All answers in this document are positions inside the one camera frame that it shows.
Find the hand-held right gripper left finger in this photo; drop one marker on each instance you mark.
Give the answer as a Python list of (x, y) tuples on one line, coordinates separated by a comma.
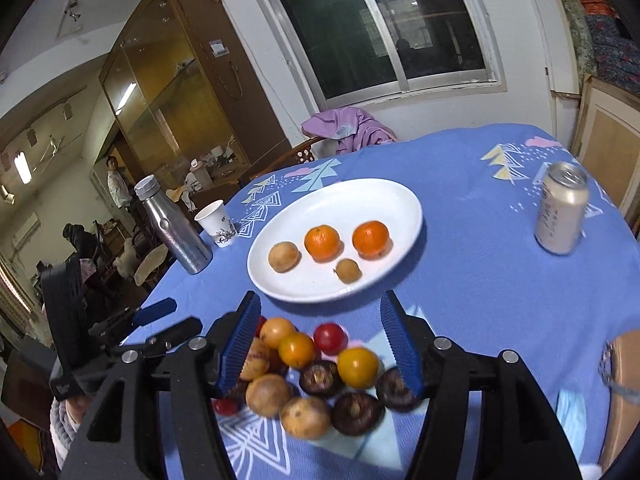
[(240, 347)]

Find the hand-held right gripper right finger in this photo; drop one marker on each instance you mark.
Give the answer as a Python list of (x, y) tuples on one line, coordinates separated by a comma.
[(400, 350)]

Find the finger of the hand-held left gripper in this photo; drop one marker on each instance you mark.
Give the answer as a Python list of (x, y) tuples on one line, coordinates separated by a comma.
[(155, 308), (175, 332)]

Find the mottled brown fruit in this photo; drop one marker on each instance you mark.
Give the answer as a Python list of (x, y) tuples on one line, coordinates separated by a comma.
[(255, 360)]

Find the dark water chestnut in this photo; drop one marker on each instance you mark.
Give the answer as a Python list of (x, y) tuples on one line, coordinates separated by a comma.
[(391, 390), (320, 378), (357, 413)]

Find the dark purple plum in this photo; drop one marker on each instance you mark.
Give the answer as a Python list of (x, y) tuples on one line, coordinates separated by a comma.
[(277, 366)]

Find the large orange tomato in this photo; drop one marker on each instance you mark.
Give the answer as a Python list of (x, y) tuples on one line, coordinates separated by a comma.
[(358, 367)]

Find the small orange tomato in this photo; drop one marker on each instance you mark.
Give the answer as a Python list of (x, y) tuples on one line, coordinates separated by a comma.
[(296, 351)]

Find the white oval plate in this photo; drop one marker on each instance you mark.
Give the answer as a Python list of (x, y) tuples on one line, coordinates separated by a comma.
[(350, 200)]

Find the person's left hand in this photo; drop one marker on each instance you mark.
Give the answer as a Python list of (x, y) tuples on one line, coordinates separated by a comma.
[(77, 410)]

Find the cream chair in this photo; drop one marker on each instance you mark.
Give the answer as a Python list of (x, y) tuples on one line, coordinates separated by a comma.
[(150, 265)]

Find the silver metal bottle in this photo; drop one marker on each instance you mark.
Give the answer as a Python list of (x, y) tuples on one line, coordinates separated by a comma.
[(172, 232)]

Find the white air conditioner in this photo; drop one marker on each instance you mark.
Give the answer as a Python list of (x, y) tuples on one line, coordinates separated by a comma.
[(25, 230)]

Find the small tan round fruit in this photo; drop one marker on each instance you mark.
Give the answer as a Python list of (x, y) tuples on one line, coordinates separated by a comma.
[(348, 270)]

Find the blue printed tablecloth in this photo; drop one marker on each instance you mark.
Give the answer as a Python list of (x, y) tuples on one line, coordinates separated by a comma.
[(475, 285)]

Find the white paper cup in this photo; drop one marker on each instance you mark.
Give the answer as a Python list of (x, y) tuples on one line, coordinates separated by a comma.
[(216, 222)]

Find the orange mandarin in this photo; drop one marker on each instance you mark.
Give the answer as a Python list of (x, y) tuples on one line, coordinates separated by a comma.
[(371, 239), (322, 242)]

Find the ceiling tube light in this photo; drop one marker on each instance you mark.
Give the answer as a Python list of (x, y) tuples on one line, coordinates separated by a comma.
[(22, 167)]

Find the ceiling fan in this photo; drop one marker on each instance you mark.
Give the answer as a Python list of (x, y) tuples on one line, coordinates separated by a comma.
[(54, 146)]

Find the blue face mask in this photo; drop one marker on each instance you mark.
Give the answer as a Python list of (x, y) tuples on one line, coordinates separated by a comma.
[(572, 412)]

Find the beige drink can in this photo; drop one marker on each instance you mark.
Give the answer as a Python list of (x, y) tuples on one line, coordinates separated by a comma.
[(560, 210)]

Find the wooden glass cabinet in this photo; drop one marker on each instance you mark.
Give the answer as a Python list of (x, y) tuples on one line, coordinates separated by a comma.
[(165, 85)]

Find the purple jacket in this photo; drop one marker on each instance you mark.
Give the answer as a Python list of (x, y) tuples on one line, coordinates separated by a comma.
[(350, 127)]

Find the wooden board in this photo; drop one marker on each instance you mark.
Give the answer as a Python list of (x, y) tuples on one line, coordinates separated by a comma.
[(607, 135)]

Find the white framed window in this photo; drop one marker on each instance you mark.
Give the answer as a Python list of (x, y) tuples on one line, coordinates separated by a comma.
[(380, 25)]

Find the stack of printed blankets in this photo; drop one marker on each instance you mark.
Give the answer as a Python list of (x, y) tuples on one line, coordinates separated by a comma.
[(610, 45)]

